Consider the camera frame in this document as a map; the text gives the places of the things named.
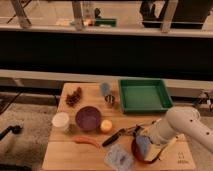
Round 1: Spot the red bowl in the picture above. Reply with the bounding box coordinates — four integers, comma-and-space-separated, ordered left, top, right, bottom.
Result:
131, 138, 158, 163

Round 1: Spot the blue yellow sponge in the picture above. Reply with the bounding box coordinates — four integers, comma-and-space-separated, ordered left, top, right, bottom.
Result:
136, 135, 161, 162

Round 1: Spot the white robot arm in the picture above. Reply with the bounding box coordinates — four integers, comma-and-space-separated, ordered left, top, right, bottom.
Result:
148, 106, 213, 153

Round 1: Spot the purple bowl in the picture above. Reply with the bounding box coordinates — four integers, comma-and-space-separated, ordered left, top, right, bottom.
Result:
75, 106, 101, 131

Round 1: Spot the blue grey cup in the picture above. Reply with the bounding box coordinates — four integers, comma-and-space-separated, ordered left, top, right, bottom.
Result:
100, 83, 110, 97

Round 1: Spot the green plastic tray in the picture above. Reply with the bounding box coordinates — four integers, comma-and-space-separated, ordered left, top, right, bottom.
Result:
118, 79, 173, 115

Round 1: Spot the wooden cutting board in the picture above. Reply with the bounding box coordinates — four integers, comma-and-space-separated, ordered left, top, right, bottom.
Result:
42, 82, 196, 171

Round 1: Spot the bunch of dark grapes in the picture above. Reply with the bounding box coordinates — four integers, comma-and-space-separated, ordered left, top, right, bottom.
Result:
65, 87, 82, 107

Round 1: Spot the yellow round fruit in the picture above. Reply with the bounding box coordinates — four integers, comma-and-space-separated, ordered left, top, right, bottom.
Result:
100, 120, 112, 133

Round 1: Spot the white cup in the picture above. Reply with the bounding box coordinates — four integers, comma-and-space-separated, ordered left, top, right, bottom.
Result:
52, 112, 70, 132

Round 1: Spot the red chili pepper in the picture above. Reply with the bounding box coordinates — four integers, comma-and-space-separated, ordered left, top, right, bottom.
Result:
72, 136, 100, 148

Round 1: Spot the clear plastic bag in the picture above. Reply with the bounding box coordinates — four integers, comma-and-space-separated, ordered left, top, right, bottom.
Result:
104, 144, 134, 171

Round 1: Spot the yellow banana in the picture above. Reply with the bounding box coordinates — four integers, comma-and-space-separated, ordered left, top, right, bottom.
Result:
159, 134, 185, 160

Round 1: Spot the black handled knife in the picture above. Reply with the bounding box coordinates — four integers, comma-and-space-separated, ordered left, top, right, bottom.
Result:
102, 129, 126, 147

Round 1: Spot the black handle tool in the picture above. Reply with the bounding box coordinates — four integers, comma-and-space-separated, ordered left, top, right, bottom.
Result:
0, 125, 22, 141

